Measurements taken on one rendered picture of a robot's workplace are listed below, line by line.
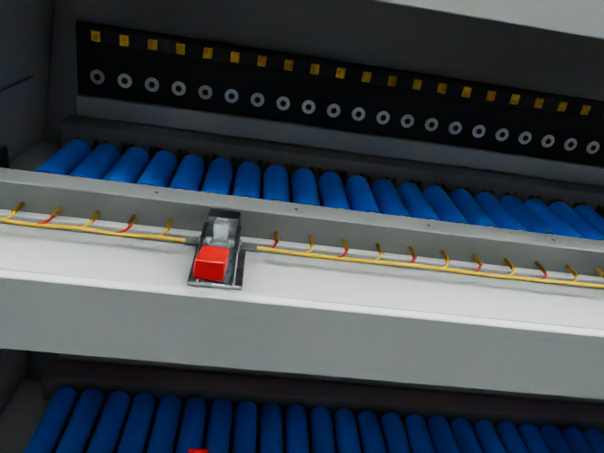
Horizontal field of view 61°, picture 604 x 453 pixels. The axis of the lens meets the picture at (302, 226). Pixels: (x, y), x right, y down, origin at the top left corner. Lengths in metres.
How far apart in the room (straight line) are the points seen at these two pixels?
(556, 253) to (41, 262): 0.30
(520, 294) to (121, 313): 0.23
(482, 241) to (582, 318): 0.07
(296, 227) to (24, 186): 0.15
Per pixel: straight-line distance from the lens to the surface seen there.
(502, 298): 0.32
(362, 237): 0.31
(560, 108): 0.48
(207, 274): 0.20
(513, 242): 0.34
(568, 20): 0.32
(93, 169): 0.36
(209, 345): 0.28
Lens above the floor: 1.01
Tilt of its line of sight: 7 degrees down
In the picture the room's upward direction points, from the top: 7 degrees clockwise
